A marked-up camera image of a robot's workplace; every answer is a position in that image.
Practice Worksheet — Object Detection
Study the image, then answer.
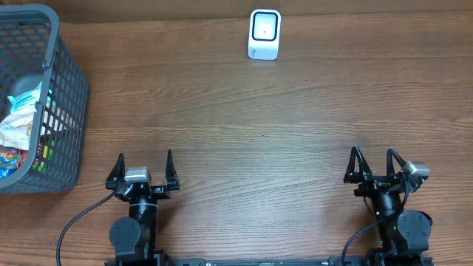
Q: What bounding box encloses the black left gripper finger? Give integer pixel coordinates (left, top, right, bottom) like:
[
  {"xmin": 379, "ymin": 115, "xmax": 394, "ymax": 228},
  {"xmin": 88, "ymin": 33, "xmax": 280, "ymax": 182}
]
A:
[
  {"xmin": 165, "ymin": 149, "xmax": 180, "ymax": 191},
  {"xmin": 105, "ymin": 153, "xmax": 125, "ymax": 191}
]

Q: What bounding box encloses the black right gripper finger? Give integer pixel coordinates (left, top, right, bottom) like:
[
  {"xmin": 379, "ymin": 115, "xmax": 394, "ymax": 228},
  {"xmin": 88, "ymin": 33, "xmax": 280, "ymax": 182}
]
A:
[
  {"xmin": 344, "ymin": 146, "xmax": 372, "ymax": 184},
  {"xmin": 387, "ymin": 147, "xmax": 406, "ymax": 177}
]

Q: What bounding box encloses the colourful Haribo candy bag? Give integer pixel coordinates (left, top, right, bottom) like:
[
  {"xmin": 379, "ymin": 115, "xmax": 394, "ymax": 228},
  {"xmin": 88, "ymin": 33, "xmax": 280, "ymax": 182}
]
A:
[{"xmin": 0, "ymin": 146, "xmax": 28, "ymax": 179}]

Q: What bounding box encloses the beige snack bag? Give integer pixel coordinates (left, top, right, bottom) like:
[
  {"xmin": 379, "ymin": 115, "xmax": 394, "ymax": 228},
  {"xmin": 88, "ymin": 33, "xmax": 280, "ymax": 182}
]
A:
[{"xmin": 1, "ymin": 106, "xmax": 38, "ymax": 150}]

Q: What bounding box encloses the green toilet tissue pack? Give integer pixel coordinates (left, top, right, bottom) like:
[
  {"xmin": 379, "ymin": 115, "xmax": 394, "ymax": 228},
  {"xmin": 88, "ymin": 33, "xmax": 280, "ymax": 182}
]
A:
[{"xmin": 7, "ymin": 81, "xmax": 42, "ymax": 114}]

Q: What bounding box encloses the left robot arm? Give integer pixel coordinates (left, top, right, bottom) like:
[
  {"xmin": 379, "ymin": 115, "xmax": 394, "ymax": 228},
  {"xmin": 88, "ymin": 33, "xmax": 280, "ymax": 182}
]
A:
[{"xmin": 106, "ymin": 151, "xmax": 180, "ymax": 265}]

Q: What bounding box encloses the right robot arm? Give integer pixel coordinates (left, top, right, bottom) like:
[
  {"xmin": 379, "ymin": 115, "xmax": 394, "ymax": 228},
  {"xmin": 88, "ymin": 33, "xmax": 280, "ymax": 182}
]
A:
[{"xmin": 338, "ymin": 146, "xmax": 433, "ymax": 265}]

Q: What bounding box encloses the white barcode scanner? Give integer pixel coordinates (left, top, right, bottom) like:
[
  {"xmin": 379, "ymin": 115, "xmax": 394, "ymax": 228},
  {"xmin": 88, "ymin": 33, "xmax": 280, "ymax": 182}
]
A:
[{"xmin": 248, "ymin": 9, "xmax": 281, "ymax": 61}]

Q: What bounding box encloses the grey plastic mesh basket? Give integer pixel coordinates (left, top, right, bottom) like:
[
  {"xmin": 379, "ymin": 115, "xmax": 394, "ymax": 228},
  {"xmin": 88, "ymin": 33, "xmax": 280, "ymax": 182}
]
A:
[{"xmin": 1, "ymin": 4, "xmax": 89, "ymax": 194}]

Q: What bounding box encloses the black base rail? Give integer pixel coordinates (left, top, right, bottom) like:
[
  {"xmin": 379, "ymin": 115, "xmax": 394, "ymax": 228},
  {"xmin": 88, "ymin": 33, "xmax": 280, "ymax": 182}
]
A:
[{"xmin": 103, "ymin": 256, "xmax": 434, "ymax": 266}]

